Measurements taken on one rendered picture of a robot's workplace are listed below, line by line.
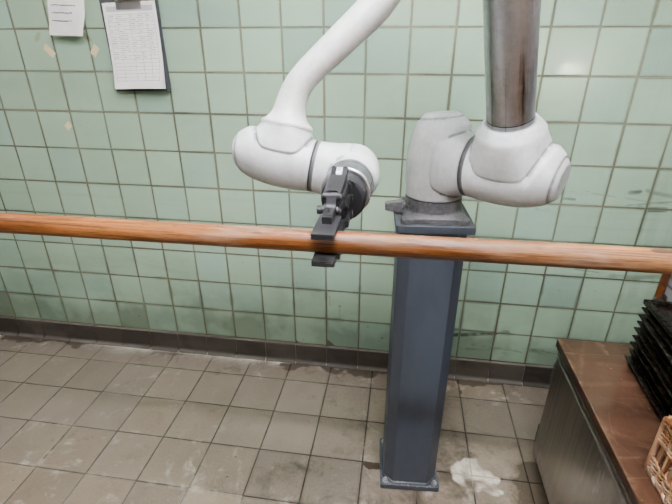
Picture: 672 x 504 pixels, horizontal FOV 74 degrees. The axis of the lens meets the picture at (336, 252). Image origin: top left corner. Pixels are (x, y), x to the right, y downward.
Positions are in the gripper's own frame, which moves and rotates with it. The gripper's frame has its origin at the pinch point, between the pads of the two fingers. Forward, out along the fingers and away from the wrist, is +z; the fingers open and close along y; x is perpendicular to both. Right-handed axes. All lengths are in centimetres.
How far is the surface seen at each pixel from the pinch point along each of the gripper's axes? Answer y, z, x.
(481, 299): 78, -120, -48
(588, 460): 75, -37, -62
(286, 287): 79, -120, 39
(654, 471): 59, -21, -66
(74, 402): 120, -77, 126
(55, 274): 82, -120, 158
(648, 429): 62, -36, -73
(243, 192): 34, -120, 56
